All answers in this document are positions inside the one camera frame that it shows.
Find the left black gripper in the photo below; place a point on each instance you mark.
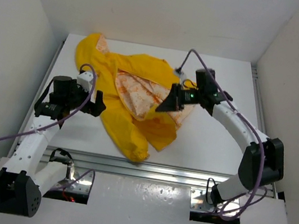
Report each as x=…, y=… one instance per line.
x=95, y=108

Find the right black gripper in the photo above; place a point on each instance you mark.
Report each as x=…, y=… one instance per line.
x=174, y=100

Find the yellow hooded jacket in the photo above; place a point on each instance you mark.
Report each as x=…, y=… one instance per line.
x=132, y=86

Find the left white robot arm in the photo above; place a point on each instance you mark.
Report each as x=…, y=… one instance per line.
x=22, y=186

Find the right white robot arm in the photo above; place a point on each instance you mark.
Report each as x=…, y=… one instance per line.
x=263, y=158

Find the white front cover panel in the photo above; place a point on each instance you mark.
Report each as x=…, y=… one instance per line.
x=133, y=212

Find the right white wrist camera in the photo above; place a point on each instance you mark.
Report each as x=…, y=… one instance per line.
x=181, y=75

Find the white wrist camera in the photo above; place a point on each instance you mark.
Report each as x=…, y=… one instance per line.
x=181, y=75
x=85, y=80

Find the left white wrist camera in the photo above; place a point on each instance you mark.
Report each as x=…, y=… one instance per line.
x=85, y=80

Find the aluminium front rail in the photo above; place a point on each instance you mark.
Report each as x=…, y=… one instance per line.
x=149, y=171

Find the aluminium rail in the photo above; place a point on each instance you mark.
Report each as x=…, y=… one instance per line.
x=149, y=171
x=46, y=73
x=258, y=100

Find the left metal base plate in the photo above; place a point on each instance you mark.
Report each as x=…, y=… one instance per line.
x=86, y=180

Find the metal base plate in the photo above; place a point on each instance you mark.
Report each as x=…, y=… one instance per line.
x=86, y=180
x=199, y=204

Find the aluminium right side rail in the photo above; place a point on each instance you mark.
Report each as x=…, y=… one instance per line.
x=258, y=100

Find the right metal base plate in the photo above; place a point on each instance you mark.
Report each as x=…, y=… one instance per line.
x=199, y=204

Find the aluminium left side rail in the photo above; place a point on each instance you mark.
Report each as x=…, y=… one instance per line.
x=46, y=73

